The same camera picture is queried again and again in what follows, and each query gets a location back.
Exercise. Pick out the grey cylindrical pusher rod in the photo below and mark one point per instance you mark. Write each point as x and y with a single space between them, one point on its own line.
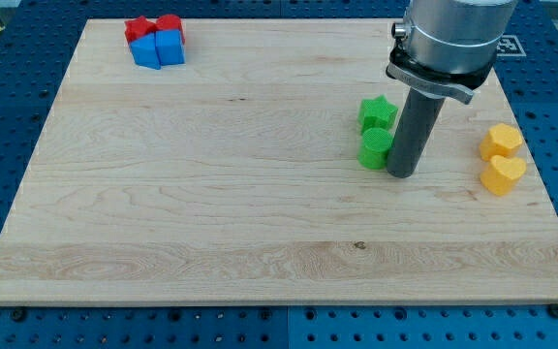
416 122

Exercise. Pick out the green cylinder block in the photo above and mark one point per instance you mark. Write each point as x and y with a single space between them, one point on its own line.
374 148

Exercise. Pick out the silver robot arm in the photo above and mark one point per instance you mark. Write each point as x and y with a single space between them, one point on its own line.
442 49

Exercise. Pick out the green star block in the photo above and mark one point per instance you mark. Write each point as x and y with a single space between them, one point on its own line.
376 113

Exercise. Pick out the red star block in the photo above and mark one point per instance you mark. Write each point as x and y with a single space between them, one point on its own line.
137 28

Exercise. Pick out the yellow hexagon block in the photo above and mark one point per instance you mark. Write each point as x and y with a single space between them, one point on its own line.
501 139

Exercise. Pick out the yellow heart block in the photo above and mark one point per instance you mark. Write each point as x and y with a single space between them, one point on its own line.
502 174

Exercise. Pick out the fiducial marker tag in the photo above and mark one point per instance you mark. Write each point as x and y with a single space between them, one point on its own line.
510 46

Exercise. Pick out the light wooden board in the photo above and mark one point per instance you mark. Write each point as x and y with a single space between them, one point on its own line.
233 179

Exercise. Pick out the blue cube block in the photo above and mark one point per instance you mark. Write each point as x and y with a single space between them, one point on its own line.
170 47

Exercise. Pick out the red round block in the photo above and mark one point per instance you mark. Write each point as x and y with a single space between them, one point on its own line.
170 22

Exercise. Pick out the blue triangular block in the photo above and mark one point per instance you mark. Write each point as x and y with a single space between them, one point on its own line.
144 52

